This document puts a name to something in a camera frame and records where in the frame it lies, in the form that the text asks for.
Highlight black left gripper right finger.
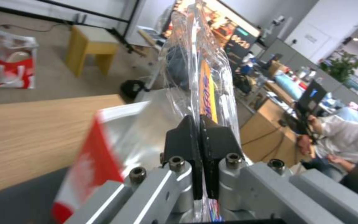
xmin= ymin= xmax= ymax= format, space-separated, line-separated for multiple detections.
xmin=199 ymin=115 xmax=358 ymax=224

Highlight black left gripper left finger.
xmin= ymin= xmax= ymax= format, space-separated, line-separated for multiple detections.
xmin=64 ymin=115 xmax=203 ymax=224

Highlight clear plastic takeout bag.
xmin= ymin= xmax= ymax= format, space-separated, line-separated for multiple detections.
xmin=149 ymin=0 xmax=249 ymax=223

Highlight red and white bag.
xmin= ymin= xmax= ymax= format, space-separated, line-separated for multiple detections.
xmin=51 ymin=100 xmax=169 ymax=223
xmin=0 ymin=26 xmax=39 ymax=90

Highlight wooden office desk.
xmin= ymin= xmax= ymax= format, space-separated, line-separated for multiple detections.
xmin=240 ymin=80 xmax=305 ymax=165

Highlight black round object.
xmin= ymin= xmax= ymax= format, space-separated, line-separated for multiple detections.
xmin=119 ymin=79 xmax=146 ymax=100

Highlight teal cushion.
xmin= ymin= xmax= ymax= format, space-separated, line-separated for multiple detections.
xmin=273 ymin=74 xmax=305 ymax=100

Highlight black board with blue mark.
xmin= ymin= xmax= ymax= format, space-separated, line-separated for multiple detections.
xmin=293 ymin=79 xmax=328 ymax=137

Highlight large display screen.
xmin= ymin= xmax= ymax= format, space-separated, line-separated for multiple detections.
xmin=161 ymin=0 xmax=262 ymax=56

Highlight person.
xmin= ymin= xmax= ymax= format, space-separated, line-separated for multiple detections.
xmin=296 ymin=100 xmax=358 ymax=197

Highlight yellow wooden stool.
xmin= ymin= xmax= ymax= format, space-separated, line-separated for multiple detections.
xmin=65 ymin=25 xmax=120 ymax=78

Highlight green potted plant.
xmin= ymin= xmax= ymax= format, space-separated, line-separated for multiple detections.
xmin=319 ymin=51 xmax=358 ymax=82

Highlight black whiteboard stand frame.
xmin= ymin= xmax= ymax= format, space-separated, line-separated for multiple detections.
xmin=0 ymin=0 xmax=147 ymax=54

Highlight black floor cable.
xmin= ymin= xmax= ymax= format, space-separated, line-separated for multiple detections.
xmin=0 ymin=23 xmax=71 ymax=33

